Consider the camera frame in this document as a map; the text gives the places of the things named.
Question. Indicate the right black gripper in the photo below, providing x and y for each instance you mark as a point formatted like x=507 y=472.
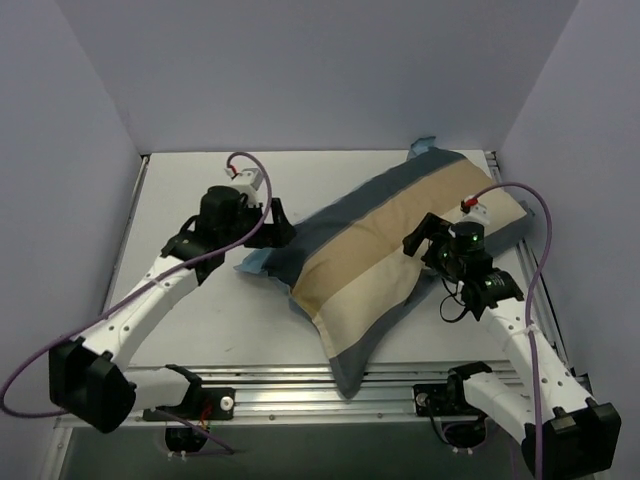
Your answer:
x=430 y=245

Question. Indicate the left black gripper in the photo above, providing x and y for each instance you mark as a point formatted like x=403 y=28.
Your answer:
x=267 y=226

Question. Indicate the striped blue beige pillowcase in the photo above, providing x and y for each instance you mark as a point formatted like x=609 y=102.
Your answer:
x=345 y=271

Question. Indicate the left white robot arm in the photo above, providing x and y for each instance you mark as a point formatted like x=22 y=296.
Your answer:
x=88 y=374

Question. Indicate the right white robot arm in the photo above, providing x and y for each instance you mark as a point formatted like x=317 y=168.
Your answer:
x=562 y=431

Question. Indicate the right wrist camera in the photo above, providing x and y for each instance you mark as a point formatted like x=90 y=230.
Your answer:
x=474 y=211

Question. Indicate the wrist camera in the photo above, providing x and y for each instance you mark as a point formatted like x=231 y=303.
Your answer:
x=474 y=211
x=247 y=181

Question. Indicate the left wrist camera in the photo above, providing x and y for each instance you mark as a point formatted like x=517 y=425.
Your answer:
x=247 y=181

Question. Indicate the aluminium rail frame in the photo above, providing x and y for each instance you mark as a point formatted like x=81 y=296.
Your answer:
x=238 y=330

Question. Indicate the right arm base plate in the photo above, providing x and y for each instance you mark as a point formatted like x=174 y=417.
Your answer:
x=436 y=399

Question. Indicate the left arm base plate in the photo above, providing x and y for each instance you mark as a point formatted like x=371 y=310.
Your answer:
x=202 y=403

